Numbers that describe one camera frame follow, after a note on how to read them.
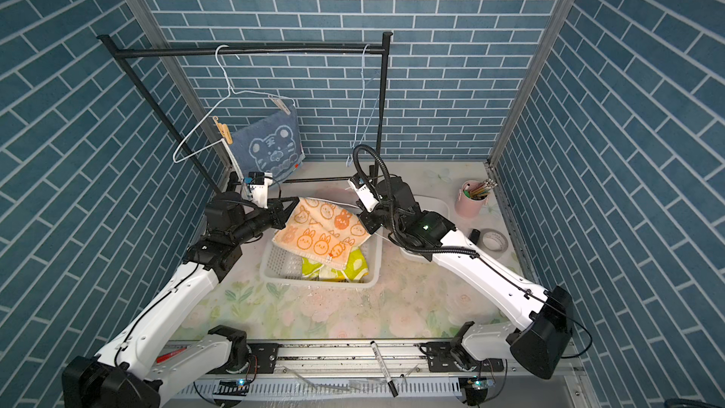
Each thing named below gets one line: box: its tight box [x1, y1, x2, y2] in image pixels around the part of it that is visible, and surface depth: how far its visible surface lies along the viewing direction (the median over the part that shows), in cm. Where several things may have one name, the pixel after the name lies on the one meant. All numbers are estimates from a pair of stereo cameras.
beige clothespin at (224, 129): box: [212, 115, 234, 145], surface depth 75 cm
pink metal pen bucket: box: [455, 179, 489, 219], surface depth 101 cm
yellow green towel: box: [302, 246, 370, 283], surface depth 88 cm
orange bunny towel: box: [271, 197, 372, 271], surface depth 84 cm
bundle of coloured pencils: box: [462, 178, 498, 200], surface depth 96 cm
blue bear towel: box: [231, 105, 306, 182], surface depth 86 cm
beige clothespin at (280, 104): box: [268, 94, 291, 116], surface depth 85 cm
